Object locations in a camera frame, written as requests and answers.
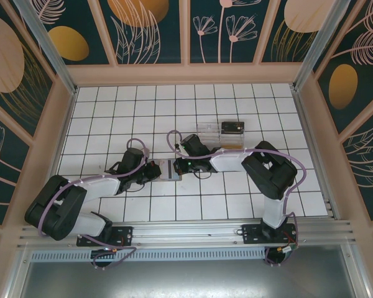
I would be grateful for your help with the grey card holder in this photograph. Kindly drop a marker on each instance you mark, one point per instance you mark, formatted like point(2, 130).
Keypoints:
point(155, 180)

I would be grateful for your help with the white card with black stripe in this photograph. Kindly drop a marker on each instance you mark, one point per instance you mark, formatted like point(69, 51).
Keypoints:
point(163, 169)

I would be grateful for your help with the tan wooden block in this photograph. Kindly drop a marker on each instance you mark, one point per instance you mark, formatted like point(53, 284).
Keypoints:
point(232, 146)

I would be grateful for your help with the aluminium side rail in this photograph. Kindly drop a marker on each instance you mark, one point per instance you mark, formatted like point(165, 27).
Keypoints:
point(306, 124)
point(65, 124)

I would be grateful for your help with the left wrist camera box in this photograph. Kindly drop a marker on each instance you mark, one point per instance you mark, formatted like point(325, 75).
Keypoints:
point(146, 152)

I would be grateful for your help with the aluminium corner post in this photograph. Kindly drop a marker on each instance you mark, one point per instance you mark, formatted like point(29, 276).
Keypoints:
point(322, 46)
point(53, 52)

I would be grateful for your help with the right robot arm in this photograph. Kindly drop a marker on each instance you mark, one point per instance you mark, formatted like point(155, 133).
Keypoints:
point(267, 174)

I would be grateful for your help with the left aluminium corner post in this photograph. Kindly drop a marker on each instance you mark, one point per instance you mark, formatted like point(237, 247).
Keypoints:
point(53, 52)

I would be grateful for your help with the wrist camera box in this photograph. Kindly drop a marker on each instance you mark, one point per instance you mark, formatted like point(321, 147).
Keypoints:
point(176, 146)
point(146, 152)

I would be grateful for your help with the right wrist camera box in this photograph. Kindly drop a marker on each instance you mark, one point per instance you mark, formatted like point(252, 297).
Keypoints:
point(176, 146)

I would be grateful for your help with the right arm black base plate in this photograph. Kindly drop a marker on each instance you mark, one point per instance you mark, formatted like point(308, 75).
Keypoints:
point(251, 236)

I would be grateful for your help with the clear acrylic card organizer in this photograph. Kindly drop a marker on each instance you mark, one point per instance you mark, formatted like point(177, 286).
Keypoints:
point(209, 132)

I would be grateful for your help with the grey metal sheet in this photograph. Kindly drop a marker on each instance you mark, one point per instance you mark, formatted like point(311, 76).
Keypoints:
point(186, 279)

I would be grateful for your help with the aluminium front rail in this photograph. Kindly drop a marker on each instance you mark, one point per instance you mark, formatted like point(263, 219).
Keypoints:
point(186, 236)

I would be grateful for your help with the right aluminium corner post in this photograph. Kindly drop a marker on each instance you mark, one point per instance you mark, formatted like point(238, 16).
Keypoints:
point(322, 46)

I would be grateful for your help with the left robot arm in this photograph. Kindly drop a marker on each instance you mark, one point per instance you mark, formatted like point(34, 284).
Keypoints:
point(56, 205)

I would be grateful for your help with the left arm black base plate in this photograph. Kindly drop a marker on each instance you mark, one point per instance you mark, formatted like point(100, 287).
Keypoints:
point(126, 232)

